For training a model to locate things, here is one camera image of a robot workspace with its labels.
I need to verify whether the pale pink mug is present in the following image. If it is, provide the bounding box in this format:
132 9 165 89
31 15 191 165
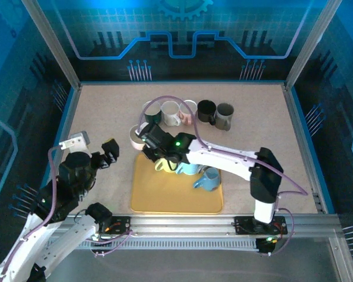
128 125 148 152

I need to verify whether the slotted grey cable duct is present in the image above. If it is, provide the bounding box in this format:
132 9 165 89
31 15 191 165
76 237 261 251

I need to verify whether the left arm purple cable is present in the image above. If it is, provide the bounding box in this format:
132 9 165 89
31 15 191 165
0 143 66 281

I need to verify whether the black base connector block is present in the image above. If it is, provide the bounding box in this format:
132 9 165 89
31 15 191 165
255 237 279 256

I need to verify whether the light green mug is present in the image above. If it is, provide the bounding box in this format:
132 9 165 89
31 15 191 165
154 158 177 173

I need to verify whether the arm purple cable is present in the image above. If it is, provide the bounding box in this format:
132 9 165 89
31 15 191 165
138 96 309 256
0 143 66 281

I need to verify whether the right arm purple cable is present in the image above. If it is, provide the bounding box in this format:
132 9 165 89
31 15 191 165
138 96 309 256

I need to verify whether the aluminium corner post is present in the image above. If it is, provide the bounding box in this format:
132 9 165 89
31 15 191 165
21 0 82 90
284 0 342 90

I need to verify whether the aluminium front rail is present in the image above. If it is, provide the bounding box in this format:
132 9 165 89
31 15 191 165
58 213 342 239

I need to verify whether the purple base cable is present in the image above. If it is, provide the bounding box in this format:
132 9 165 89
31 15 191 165
89 227 134 258

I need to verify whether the yellow tray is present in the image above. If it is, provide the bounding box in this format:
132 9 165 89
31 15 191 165
130 153 224 214

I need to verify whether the blue floral mug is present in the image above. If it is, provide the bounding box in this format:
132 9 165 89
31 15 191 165
192 167 222 192

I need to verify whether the black mug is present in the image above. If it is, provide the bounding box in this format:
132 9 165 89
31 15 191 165
197 99 218 126

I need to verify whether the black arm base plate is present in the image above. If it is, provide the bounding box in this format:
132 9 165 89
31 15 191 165
102 216 132 236
234 216 288 236

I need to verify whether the light blue mug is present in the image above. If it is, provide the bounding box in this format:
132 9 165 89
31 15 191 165
175 162 203 176

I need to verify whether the aluminium side rail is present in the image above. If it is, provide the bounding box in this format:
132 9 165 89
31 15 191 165
45 83 82 189
282 83 329 214

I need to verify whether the white mug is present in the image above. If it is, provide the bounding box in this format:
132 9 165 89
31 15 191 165
161 100 182 127

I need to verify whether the dark green mug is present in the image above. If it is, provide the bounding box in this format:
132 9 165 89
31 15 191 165
142 100 162 124

